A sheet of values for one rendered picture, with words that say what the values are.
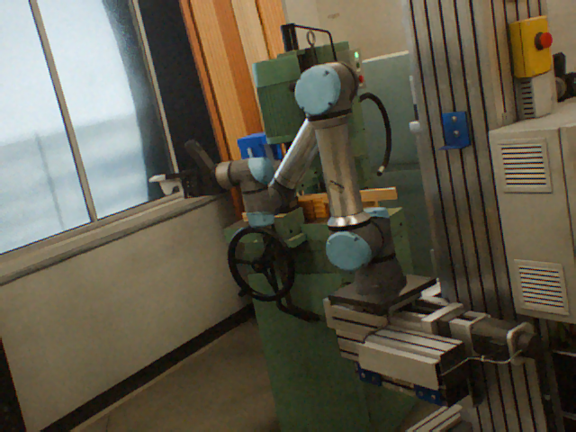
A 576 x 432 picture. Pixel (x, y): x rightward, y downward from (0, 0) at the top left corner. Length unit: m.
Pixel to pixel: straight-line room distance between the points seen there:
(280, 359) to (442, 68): 1.49
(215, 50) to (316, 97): 2.52
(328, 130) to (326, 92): 0.10
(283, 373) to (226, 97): 1.85
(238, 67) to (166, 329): 1.58
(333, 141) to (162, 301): 2.38
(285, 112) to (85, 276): 1.48
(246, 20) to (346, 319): 2.74
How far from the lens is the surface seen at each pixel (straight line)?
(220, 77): 4.35
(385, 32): 5.21
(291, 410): 3.15
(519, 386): 2.17
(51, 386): 3.75
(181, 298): 4.22
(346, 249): 1.95
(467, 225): 2.06
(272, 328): 3.01
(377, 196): 2.75
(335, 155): 1.92
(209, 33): 4.36
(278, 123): 2.81
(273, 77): 2.80
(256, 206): 2.06
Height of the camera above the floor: 1.50
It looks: 12 degrees down
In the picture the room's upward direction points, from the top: 12 degrees counter-clockwise
